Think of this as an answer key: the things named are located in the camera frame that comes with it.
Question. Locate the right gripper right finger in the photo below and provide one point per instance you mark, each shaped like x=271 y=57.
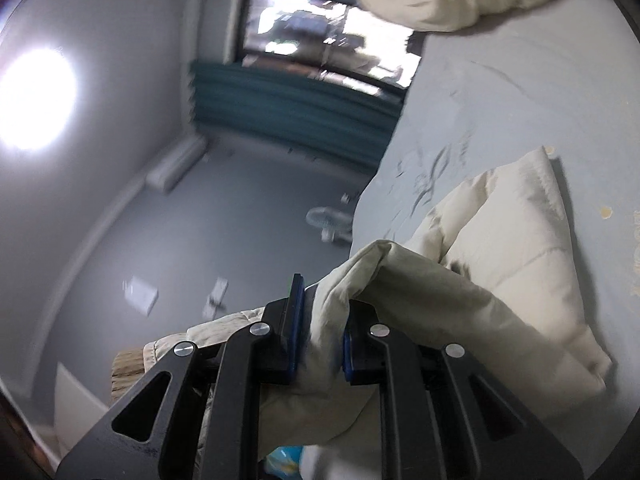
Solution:
x=442 y=414

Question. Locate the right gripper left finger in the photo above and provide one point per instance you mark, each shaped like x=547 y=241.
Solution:
x=195 y=413

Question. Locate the cream puffer jacket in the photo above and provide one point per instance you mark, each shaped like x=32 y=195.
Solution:
x=490 y=267

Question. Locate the white standing fan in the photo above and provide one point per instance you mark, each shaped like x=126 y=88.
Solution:
x=335 y=225

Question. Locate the teal curtain left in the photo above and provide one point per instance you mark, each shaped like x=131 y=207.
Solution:
x=319 y=118

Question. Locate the round ceiling light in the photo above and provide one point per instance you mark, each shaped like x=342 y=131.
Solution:
x=39 y=90

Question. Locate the glass balcony door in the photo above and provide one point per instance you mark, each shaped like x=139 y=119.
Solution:
x=330 y=41

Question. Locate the white wall switch plate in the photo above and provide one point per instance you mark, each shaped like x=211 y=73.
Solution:
x=140 y=295

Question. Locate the white wall air conditioner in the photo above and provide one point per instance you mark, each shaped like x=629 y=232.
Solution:
x=174 y=165

